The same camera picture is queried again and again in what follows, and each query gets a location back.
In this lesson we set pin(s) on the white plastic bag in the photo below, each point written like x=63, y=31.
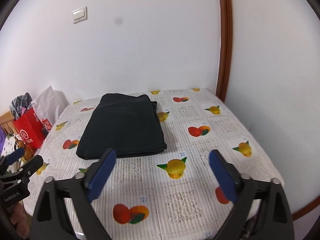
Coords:
x=50, y=100

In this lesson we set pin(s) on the wooden furniture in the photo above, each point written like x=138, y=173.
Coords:
x=5, y=122

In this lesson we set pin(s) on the brown wooden baseboard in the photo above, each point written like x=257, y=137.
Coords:
x=305, y=212

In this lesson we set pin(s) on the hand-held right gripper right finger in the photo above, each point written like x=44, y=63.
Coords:
x=222, y=177

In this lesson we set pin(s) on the fruit print tablecloth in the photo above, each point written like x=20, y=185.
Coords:
x=175, y=135

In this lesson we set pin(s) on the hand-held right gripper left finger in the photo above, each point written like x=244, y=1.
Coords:
x=102, y=175

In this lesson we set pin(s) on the person's left hand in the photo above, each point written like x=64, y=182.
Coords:
x=20, y=220

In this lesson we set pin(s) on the orange round object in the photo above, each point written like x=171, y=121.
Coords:
x=28, y=153

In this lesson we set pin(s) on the black garment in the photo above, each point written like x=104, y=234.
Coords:
x=122, y=130

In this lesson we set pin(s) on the white wall switch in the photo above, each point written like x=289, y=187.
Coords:
x=80, y=15

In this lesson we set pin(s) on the red paper shopping bag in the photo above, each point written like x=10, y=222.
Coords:
x=28, y=130

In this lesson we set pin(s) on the brown wooden door frame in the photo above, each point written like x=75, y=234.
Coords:
x=225, y=30

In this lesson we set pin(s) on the dark plaid cloth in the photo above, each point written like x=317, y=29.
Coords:
x=20, y=102

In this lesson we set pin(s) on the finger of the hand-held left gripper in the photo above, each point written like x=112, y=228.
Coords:
x=15, y=155
x=32, y=163

